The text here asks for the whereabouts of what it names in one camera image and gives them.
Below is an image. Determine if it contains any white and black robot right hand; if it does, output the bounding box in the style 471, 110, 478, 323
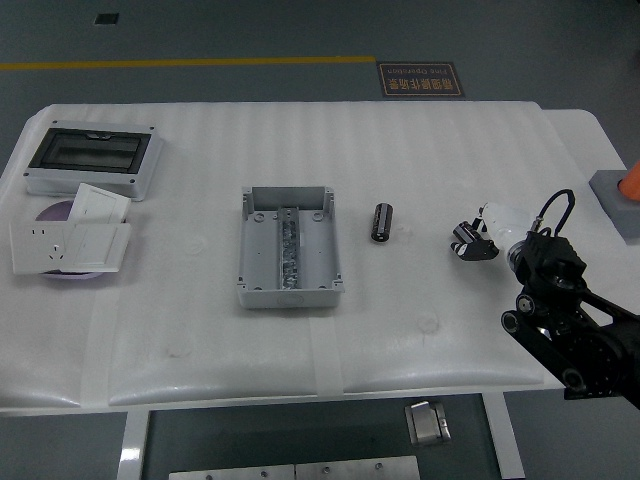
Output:
451, 201, 534, 263

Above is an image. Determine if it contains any white foam mat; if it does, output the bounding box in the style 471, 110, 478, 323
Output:
0, 101, 551, 409

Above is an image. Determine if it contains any grey square block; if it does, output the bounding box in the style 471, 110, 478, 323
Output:
588, 169, 640, 245

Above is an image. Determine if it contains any metal mounting rail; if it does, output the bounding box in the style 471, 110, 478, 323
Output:
276, 205, 305, 292

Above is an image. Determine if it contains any black cylindrical battery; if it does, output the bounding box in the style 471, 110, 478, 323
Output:
370, 201, 394, 245

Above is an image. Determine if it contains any white switch panel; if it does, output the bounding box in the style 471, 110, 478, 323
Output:
59, 222, 132, 274
67, 182, 133, 224

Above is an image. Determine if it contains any purple round disc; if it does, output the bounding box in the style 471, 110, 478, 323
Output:
35, 200, 129, 282

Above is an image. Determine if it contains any white wall socket panel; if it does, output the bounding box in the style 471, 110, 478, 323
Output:
9, 221, 76, 276

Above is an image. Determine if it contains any grey open junction box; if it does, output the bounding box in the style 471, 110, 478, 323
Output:
237, 184, 347, 310

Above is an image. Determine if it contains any grey distribution box, dark window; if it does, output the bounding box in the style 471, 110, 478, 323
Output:
23, 119, 165, 202

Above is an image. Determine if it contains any silver metal bracket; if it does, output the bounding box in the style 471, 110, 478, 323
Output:
404, 399, 453, 447

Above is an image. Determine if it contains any black table control panel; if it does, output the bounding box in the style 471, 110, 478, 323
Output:
564, 388, 621, 401

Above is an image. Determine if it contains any white table leg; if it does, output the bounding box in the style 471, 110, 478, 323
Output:
117, 409, 152, 480
481, 392, 526, 480

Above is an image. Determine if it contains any grey metal plate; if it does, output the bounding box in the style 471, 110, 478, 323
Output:
168, 464, 296, 480

